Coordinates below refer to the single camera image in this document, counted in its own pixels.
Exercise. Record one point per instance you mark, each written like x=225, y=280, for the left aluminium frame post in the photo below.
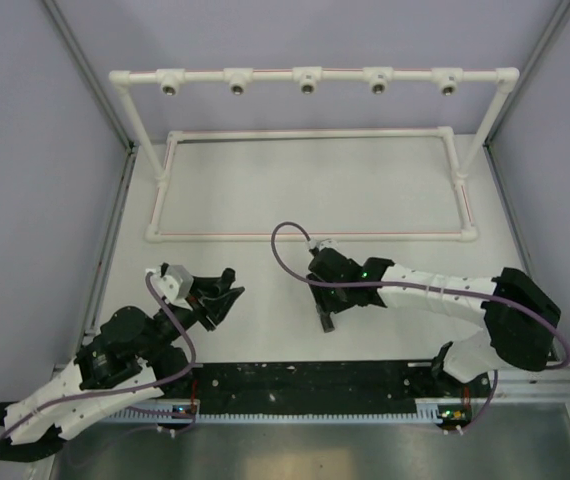
x=92, y=302

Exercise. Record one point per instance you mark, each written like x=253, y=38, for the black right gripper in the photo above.
x=326, y=304

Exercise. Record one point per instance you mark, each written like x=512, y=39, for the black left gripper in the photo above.
x=216, y=308

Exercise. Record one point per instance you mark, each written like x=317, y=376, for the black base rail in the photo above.
x=305, y=388

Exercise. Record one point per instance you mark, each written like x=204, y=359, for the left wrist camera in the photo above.
x=174, y=282

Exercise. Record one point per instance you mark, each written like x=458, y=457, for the white PVC pipe frame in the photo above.
x=378, y=79

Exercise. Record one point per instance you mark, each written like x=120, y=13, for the grey slotted cable duct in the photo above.
x=177, y=413

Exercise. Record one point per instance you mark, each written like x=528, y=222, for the aluminium frame post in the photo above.
x=92, y=302
x=531, y=156

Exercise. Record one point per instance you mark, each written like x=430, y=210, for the right aluminium frame post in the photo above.
x=531, y=156

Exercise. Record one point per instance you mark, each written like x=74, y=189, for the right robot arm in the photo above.
x=515, y=318

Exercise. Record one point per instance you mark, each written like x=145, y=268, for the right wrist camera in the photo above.
x=314, y=246

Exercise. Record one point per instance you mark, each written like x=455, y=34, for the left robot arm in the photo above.
x=133, y=358

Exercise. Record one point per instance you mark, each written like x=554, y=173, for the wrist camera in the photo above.
x=174, y=282
x=314, y=246

